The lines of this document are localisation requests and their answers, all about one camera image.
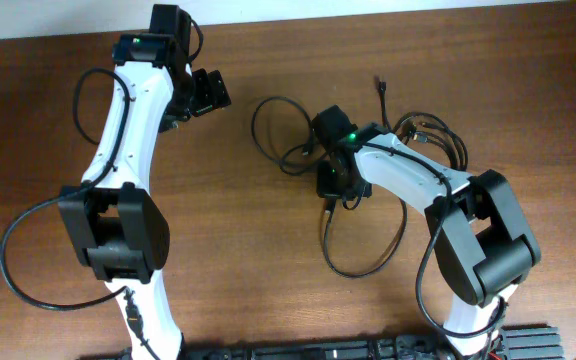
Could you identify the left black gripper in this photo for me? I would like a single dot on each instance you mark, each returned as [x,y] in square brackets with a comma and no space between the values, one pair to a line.
[214,91]

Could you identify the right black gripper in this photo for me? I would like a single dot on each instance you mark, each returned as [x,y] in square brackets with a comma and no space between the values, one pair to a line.
[326,186]

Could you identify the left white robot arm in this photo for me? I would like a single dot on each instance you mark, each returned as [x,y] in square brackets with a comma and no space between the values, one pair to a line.
[114,225]

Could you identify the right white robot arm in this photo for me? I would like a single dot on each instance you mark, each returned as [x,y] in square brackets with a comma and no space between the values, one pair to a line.
[479,234]

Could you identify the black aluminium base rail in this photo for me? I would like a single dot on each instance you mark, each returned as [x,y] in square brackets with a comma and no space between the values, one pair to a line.
[515,343]

